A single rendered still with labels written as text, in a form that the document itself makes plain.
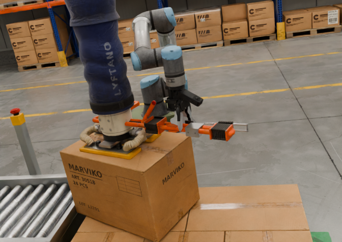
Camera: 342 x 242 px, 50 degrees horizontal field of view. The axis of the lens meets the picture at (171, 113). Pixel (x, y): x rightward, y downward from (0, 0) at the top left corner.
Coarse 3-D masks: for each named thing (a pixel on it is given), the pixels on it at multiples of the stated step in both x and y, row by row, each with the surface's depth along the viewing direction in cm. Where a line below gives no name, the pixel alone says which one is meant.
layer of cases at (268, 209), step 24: (216, 192) 212; (240, 192) 209; (264, 192) 205; (288, 192) 202; (192, 216) 195; (216, 216) 192; (240, 216) 189; (264, 216) 186; (288, 216) 183; (72, 240) 191; (96, 240) 188; (120, 240) 185; (144, 240) 184; (168, 240) 180; (192, 240) 177; (216, 240) 175; (240, 240) 172; (264, 240) 170; (288, 240) 168
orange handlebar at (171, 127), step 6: (138, 102) 213; (132, 108) 208; (96, 120) 195; (132, 120) 187; (138, 120) 185; (138, 126) 181; (162, 126) 173; (168, 126) 171; (174, 126) 170; (204, 126) 166; (210, 126) 165; (198, 132) 163; (204, 132) 162; (234, 132) 157
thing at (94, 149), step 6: (96, 144) 190; (120, 144) 183; (84, 150) 191; (90, 150) 189; (96, 150) 187; (102, 150) 186; (108, 150) 184; (114, 150) 183; (120, 150) 182; (132, 150) 181; (138, 150) 182; (114, 156) 181; (120, 156) 179; (126, 156) 177; (132, 156) 178
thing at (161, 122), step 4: (152, 116) 182; (156, 116) 182; (148, 120) 179; (152, 120) 180; (156, 120) 179; (160, 120) 175; (164, 120) 177; (144, 124) 176; (148, 124) 175; (152, 124) 173; (156, 124) 174; (160, 124) 175; (148, 128) 177; (152, 128) 175; (156, 128) 174; (148, 132) 177; (152, 132) 175; (156, 132) 174; (160, 132) 175
